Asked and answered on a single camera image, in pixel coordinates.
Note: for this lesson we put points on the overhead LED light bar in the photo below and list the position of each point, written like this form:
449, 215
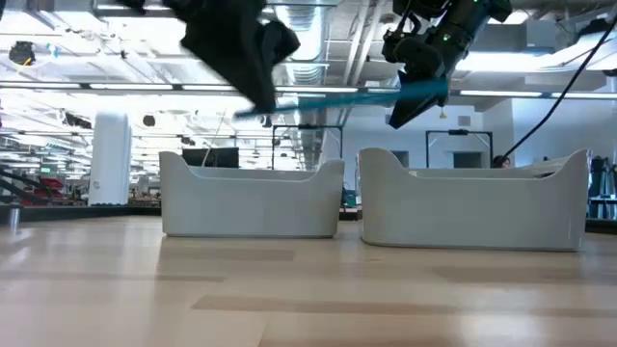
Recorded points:
120, 87

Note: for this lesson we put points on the blue pencil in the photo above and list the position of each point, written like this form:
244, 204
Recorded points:
337, 100

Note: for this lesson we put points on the person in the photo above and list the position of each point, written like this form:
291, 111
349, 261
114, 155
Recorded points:
502, 162

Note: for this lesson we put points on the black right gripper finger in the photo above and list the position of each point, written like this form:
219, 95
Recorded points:
410, 113

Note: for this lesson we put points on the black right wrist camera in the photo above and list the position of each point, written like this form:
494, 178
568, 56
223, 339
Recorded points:
419, 53

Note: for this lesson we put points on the silver metal post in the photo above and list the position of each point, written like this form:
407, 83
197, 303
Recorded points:
14, 219

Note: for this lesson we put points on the silver ventilation duct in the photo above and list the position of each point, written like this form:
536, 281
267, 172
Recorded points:
303, 72

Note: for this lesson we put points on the black ceiling dome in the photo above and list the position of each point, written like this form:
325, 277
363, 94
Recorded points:
149, 120

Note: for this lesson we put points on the white plastic bin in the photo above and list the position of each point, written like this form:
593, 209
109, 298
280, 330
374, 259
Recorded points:
250, 207
472, 212

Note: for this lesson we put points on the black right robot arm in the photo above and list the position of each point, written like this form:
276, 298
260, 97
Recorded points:
482, 7

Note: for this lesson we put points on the white building column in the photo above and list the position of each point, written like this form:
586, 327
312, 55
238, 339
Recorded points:
111, 164

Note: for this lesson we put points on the black computer monitor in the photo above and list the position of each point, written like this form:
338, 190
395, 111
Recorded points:
217, 156

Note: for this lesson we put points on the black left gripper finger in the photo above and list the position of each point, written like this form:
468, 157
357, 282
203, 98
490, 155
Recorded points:
241, 62

